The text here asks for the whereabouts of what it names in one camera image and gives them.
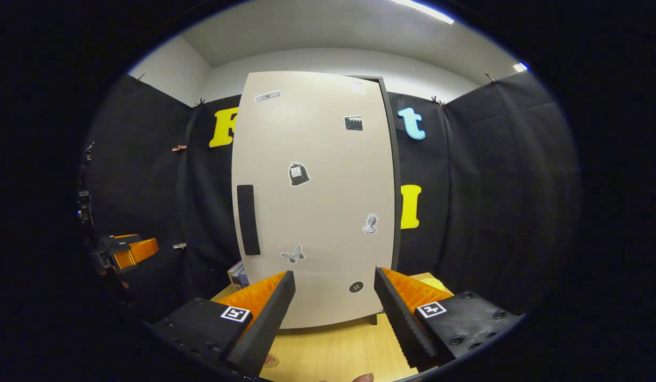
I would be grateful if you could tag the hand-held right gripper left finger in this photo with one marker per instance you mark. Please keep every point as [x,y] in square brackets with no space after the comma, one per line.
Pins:
[264,323]

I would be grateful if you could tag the round brown coaster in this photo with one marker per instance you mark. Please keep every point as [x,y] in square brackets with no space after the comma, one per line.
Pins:
[269,361]

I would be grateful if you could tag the copper clip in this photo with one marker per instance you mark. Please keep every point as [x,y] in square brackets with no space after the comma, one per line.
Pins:
[179,148]

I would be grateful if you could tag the black backdrop cloth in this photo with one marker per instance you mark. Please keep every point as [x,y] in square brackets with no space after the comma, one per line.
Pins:
[492,185]

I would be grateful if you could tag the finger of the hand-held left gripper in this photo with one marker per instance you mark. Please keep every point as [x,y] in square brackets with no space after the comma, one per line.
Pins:
[137,253]
[118,240]

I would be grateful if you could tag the white upright book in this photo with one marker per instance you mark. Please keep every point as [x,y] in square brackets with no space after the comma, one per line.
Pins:
[234,271]

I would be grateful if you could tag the black binder clip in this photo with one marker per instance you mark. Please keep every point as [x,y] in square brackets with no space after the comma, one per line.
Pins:
[438,101]
[139,78]
[199,102]
[490,78]

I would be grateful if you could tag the small ceiling light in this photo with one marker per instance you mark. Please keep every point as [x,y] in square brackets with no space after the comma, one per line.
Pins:
[520,67]

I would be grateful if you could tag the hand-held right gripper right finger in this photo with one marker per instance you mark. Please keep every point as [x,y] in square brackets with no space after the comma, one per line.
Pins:
[402,323]

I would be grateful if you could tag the blue upright book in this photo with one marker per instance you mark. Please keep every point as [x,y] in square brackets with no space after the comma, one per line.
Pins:
[242,278]

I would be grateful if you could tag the long ceiling light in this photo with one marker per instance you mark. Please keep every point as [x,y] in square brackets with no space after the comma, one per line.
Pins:
[423,10]

